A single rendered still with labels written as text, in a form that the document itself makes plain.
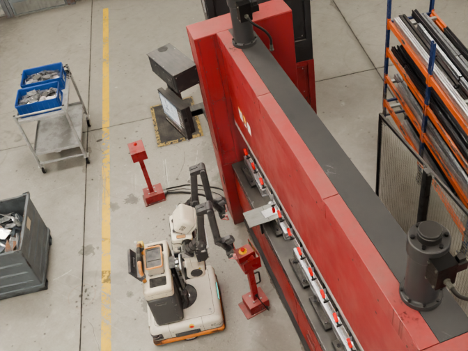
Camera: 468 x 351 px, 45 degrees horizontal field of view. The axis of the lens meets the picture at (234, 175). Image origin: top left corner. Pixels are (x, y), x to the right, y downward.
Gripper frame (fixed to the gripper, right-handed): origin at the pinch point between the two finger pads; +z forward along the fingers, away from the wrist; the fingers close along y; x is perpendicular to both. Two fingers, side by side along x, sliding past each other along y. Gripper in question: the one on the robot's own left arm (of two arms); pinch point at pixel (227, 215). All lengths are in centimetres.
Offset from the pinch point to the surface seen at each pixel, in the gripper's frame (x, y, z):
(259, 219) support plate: -23.5, -12.5, 11.5
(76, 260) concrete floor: 196, 74, 12
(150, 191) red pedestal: 110, 139, 39
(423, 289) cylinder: -137, -199, -93
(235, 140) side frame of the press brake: -27, 77, -3
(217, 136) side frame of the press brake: -18, 74, -20
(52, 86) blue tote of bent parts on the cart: 156, 268, -75
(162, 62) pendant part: -19, 108, -97
